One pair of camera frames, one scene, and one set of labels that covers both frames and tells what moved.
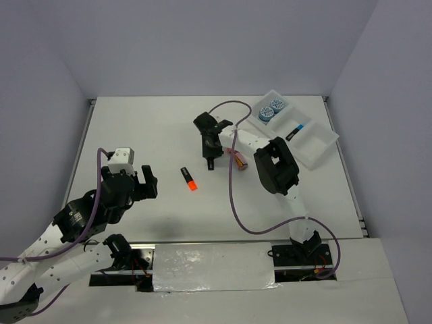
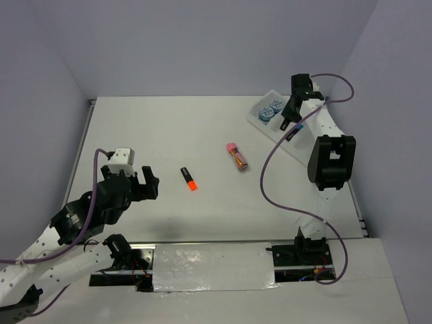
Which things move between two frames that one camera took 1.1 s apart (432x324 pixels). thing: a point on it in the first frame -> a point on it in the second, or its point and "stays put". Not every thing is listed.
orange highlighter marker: x=191 y=182 stays put
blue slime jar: x=277 y=104 stays put
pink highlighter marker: x=210 y=163 -> x=284 y=124
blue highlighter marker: x=293 y=133 stays put
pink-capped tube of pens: x=240 y=160 stays put
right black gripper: x=207 y=153 -> x=287 y=112
